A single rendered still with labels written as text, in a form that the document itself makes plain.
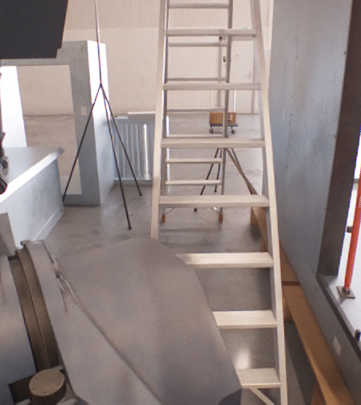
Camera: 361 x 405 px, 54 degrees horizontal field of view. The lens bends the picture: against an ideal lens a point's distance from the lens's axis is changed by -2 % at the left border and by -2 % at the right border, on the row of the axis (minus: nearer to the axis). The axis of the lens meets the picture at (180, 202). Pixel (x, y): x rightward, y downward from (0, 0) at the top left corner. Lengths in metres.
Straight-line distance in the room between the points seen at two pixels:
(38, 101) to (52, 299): 11.64
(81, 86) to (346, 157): 2.55
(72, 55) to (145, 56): 7.80
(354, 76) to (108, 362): 1.39
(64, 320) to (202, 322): 0.25
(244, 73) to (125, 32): 3.64
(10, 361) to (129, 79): 10.90
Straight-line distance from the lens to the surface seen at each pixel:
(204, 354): 0.68
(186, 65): 11.22
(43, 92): 12.16
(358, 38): 1.66
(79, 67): 3.59
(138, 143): 4.34
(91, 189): 3.77
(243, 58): 11.29
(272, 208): 1.43
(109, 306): 0.72
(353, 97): 1.67
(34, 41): 1.24
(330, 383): 1.67
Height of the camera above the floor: 1.32
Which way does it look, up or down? 21 degrees down
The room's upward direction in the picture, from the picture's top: straight up
